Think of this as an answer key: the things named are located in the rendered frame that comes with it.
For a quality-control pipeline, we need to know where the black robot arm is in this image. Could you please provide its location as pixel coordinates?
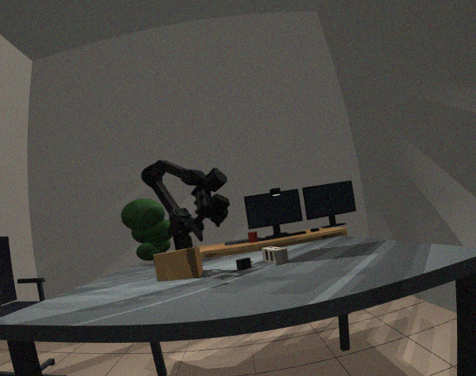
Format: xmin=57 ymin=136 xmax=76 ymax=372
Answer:
xmin=141 ymin=160 xmax=227 ymax=251

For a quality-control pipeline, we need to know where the black two-prong plug charger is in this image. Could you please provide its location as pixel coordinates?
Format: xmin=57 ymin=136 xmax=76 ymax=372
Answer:
xmin=236 ymin=258 xmax=252 ymax=269

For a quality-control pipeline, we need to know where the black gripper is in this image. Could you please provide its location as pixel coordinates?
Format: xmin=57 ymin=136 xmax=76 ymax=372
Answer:
xmin=185 ymin=194 xmax=230 ymax=242

